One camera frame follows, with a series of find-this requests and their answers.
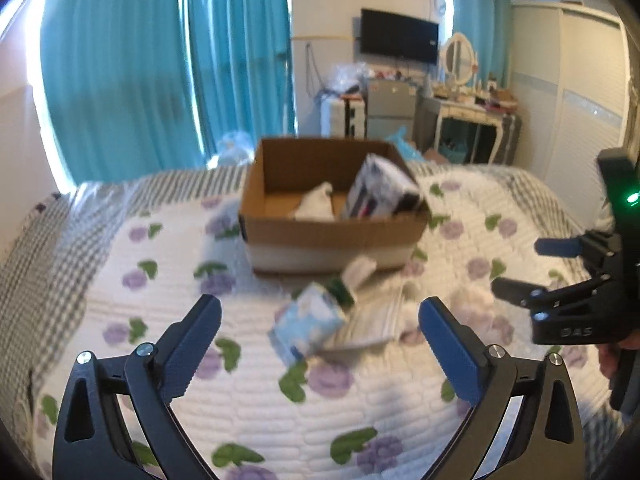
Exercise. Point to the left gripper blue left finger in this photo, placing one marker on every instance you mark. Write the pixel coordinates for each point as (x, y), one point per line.
(91, 438)

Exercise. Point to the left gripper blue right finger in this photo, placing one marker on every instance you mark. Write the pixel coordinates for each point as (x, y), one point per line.
(546, 439)

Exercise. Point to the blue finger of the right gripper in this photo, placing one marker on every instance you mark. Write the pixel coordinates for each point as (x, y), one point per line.
(559, 247)
(520, 294)

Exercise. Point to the floral navy tissue pouch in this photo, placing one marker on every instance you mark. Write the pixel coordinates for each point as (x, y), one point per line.
(381, 190)

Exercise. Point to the light blue tissue pack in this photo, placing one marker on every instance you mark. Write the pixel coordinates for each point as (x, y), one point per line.
(306, 323)

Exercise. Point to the brown cardboard box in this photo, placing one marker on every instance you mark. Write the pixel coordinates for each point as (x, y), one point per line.
(283, 171)

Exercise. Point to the white cloth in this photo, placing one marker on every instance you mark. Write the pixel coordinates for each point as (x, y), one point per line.
(316, 205)

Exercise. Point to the person right hand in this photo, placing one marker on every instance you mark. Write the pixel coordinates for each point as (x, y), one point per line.
(609, 354)

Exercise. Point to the blue plastic bag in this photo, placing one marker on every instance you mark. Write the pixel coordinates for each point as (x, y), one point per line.
(405, 148)

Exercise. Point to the grey checked bed sheet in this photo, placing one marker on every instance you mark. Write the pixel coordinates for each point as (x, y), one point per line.
(90, 239)

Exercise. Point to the white louvered wardrobe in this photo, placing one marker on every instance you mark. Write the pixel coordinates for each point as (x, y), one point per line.
(570, 74)

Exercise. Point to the white dressing table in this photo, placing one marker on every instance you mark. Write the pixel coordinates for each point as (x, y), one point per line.
(466, 132)

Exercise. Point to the white oval vanity mirror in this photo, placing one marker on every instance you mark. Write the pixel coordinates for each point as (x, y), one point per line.
(458, 60)

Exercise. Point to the floral white quilt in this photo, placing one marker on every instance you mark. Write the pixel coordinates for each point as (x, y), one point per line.
(300, 339)

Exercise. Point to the grey mini fridge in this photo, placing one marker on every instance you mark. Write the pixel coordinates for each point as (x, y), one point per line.
(391, 106)

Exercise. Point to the white suitcase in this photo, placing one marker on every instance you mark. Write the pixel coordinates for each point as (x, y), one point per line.
(342, 118)

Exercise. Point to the teal curtain right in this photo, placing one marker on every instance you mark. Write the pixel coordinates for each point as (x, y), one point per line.
(488, 25)

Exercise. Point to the clear plastic bag pile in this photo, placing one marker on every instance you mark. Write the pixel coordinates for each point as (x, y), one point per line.
(348, 78)

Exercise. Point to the clear bag by window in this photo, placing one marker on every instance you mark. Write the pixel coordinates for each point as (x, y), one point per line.
(234, 148)

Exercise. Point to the large teal curtain left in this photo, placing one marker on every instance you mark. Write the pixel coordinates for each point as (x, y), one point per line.
(117, 87)

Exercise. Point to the teal curtain middle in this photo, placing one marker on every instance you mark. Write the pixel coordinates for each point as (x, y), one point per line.
(242, 68)

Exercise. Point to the black wall television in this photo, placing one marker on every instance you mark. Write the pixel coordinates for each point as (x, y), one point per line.
(398, 36)

